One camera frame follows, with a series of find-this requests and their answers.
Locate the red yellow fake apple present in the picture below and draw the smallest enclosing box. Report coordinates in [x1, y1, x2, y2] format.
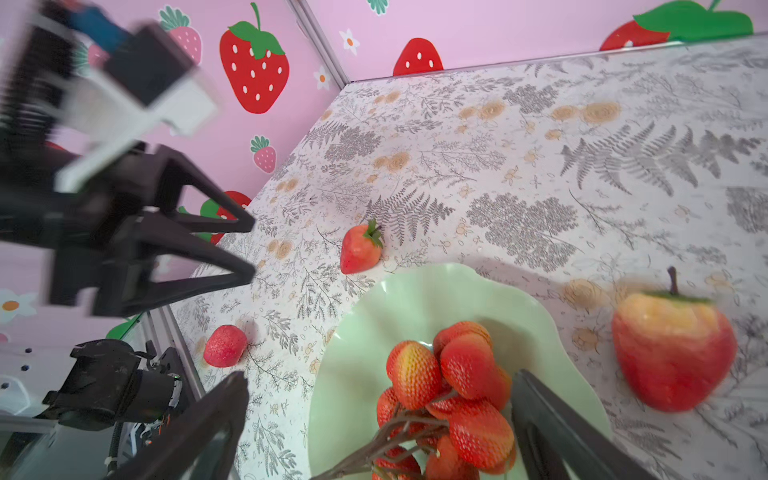
[611, 266, 738, 413]

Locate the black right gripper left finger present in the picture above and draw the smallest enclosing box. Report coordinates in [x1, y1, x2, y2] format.
[108, 371, 249, 480]

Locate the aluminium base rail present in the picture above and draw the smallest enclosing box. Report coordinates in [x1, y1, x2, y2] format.
[0, 311, 205, 480]

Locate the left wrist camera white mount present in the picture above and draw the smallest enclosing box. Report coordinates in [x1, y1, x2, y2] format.
[53, 20, 218, 194]

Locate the left aluminium corner post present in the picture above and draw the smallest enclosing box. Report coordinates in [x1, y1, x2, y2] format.
[285, 0, 350, 90]

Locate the light green fruit bowl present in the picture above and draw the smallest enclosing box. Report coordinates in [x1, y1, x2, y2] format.
[308, 264, 612, 476]

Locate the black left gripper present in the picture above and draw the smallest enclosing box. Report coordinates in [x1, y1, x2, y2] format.
[1, 142, 256, 317]

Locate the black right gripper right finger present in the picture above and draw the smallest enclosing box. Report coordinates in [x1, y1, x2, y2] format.
[511, 369, 653, 480]

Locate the red fake peach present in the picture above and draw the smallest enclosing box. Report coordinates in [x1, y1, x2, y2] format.
[203, 325, 248, 368]

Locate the fake strawberry bunch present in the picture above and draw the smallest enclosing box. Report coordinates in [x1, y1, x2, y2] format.
[319, 321, 517, 479]

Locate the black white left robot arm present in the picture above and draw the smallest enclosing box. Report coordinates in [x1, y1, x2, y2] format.
[1, 1, 256, 317]

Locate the single fake strawberry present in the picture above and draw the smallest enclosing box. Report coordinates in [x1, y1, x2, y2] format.
[340, 218, 384, 275]

